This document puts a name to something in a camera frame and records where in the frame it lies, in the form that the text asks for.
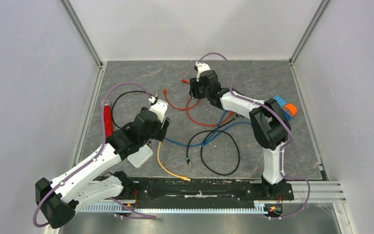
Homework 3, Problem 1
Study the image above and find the yellow ethernet cable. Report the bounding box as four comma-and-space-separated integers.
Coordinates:
156, 141, 191, 181

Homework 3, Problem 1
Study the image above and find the blue lego brick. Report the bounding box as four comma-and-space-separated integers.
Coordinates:
273, 95, 291, 120

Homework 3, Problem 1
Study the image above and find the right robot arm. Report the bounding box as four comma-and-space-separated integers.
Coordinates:
189, 70, 291, 199

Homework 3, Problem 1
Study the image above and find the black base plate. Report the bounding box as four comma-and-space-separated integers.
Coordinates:
109, 176, 295, 210

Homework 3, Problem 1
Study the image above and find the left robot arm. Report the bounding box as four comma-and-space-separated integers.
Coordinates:
33, 100, 170, 229

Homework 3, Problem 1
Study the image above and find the clear plastic box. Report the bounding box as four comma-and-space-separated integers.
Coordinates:
127, 145, 153, 168

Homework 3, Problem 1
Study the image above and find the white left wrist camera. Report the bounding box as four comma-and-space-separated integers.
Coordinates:
149, 97, 168, 122

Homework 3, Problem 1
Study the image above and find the blue ethernet cable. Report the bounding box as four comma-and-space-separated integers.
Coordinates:
164, 110, 253, 149

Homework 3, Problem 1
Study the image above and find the red glitter tube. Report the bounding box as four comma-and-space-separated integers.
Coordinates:
103, 100, 113, 138

